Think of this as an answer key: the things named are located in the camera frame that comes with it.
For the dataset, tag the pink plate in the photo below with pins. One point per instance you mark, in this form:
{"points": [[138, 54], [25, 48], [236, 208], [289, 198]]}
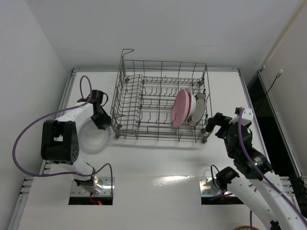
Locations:
{"points": [[180, 110]]}

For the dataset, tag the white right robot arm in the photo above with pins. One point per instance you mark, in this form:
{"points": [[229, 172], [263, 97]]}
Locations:
{"points": [[253, 180]]}

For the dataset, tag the white plate with green rim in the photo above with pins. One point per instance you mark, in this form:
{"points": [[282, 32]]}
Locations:
{"points": [[199, 110]]}

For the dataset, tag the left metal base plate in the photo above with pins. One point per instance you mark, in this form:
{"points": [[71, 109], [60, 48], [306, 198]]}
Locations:
{"points": [[96, 187]]}

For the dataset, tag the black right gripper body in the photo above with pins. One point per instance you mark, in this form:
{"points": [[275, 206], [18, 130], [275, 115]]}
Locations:
{"points": [[220, 123]]}

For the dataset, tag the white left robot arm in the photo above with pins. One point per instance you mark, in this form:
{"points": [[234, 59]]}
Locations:
{"points": [[60, 144]]}

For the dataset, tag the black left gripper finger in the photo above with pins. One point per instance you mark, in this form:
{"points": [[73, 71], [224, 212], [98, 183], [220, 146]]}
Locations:
{"points": [[106, 119], [100, 123]]}

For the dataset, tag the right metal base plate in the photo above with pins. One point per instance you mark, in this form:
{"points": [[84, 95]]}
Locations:
{"points": [[209, 187]]}

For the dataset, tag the brown rimmed bowl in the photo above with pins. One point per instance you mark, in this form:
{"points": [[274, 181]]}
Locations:
{"points": [[245, 227]]}

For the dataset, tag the metal wire dish rack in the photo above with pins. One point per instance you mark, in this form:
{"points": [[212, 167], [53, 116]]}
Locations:
{"points": [[145, 94]]}

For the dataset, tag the metal base plate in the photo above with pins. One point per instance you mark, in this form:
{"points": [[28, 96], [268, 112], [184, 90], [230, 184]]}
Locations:
{"points": [[209, 187], [96, 187]]}

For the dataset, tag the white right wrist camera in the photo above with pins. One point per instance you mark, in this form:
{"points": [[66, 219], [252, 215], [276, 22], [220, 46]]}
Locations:
{"points": [[246, 118]]}

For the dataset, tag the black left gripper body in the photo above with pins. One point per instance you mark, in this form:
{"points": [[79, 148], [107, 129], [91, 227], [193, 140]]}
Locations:
{"points": [[101, 117]]}

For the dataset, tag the white deep plate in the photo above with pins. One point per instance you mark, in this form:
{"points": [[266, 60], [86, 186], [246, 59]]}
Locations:
{"points": [[192, 101]]}

